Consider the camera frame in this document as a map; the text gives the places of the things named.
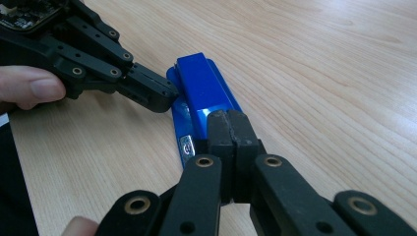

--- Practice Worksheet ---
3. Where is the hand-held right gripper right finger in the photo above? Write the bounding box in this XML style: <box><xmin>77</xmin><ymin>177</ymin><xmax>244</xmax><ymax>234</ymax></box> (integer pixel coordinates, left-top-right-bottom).
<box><xmin>227</xmin><ymin>108</ymin><xmax>268</xmax><ymax>204</ymax></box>

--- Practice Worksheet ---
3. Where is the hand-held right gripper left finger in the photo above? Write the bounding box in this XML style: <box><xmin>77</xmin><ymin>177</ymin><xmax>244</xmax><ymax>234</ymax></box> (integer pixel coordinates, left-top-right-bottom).
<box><xmin>196</xmin><ymin>109</ymin><xmax>236</xmax><ymax>205</ymax></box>

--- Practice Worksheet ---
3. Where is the blue stapler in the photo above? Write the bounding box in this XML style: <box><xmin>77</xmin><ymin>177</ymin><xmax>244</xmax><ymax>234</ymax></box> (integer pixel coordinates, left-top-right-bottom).
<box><xmin>165</xmin><ymin>52</ymin><xmax>245</xmax><ymax>170</ymax></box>

